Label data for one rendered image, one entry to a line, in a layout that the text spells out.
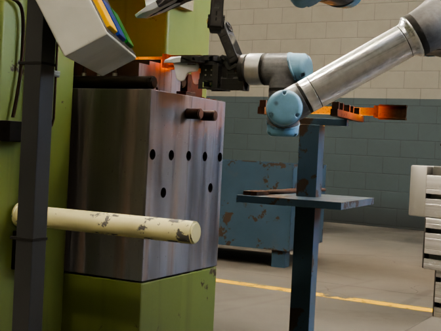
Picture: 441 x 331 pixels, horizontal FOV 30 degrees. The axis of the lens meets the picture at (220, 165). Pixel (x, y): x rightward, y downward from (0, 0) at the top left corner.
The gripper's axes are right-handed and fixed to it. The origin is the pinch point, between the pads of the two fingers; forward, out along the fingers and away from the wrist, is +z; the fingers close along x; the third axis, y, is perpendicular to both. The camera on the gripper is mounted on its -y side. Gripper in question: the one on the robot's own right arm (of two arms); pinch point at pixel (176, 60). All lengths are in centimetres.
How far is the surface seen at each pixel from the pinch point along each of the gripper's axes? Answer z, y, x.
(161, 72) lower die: 2.7, 3.1, -2.0
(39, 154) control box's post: -7, 24, -59
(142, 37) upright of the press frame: 24.9, -9.5, 22.6
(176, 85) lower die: 2.7, 5.7, 5.3
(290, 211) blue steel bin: 108, 60, 348
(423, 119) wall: 119, -28, 763
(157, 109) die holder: -3.3, 12.9, -13.0
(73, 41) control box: -22, 6, -70
